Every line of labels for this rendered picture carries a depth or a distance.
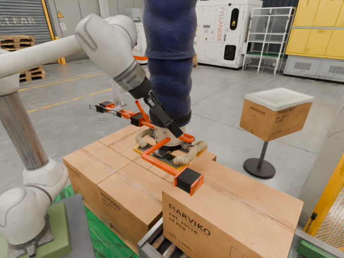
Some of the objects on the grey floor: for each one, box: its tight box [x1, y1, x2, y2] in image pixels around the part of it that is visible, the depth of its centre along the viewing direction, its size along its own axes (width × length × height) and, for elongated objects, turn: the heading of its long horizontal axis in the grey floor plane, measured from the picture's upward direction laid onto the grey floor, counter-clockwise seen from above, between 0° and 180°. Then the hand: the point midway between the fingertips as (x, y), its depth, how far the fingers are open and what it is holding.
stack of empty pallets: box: [0, 35, 46, 81], centre depth 647 cm, size 129×110×131 cm
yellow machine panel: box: [283, 0, 344, 84], centre depth 615 cm, size 222×91×248 cm, turn 50°
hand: (172, 124), depth 72 cm, fingers open, 13 cm apart
